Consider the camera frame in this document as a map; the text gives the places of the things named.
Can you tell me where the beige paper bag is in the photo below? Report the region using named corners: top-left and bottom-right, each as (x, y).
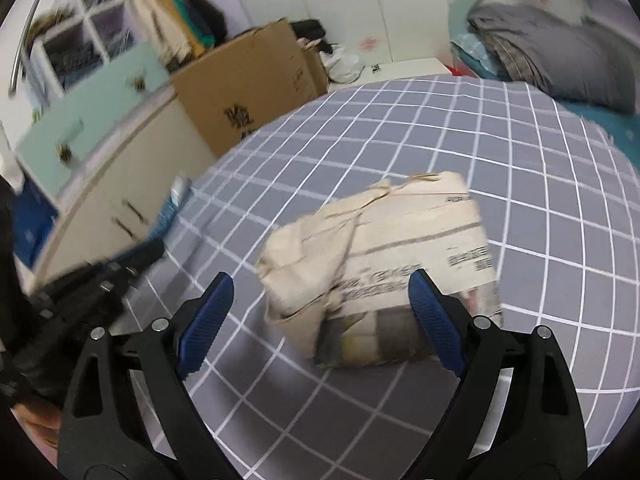
top-left (255, 170), bottom-right (504, 369)

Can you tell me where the mint green drawer unit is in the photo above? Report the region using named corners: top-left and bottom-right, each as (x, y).
top-left (14, 39), bottom-right (174, 197)

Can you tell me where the silver blue wrapper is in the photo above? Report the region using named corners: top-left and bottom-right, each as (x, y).
top-left (149, 173), bottom-right (195, 242)

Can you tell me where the white wardrobe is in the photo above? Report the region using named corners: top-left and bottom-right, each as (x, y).
top-left (219, 0), bottom-right (482, 72)

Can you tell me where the large cardboard box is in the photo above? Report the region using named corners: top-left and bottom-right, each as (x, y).
top-left (170, 17), bottom-right (329, 158)

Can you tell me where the black bag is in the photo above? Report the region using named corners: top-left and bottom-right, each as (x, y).
top-left (289, 18), bottom-right (334, 54)

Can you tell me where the green hanging garment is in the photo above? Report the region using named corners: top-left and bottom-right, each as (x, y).
top-left (165, 0), bottom-right (217, 49)

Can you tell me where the white cubby shelf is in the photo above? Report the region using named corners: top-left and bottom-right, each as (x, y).
top-left (21, 0), bottom-right (174, 97)

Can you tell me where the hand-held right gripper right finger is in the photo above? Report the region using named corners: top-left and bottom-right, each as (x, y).
top-left (407, 267), bottom-right (588, 480)

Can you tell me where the beige hanging garment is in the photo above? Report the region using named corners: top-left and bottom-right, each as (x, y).
top-left (124, 0), bottom-right (194, 64)

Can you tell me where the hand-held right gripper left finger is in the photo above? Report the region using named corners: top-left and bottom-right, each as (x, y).
top-left (57, 271), bottom-right (236, 480)

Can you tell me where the small white plastic bag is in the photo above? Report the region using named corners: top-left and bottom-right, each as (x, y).
top-left (322, 43), bottom-right (365, 84)

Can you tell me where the person's left hand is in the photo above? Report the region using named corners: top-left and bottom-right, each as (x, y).
top-left (12, 394), bottom-right (63, 453)

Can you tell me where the white low cabinet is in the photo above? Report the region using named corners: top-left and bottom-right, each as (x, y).
top-left (34, 91), bottom-right (222, 287)

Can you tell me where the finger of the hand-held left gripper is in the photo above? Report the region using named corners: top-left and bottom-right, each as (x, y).
top-left (91, 237), bottom-right (168, 292)

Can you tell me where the curved metal rod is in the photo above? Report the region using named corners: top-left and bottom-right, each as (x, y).
top-left (9, 0), bottom-right (59, 99)

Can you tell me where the blue plastic bag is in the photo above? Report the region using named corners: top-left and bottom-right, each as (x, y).
top-left (9, 175), bottom-right (62, 269)

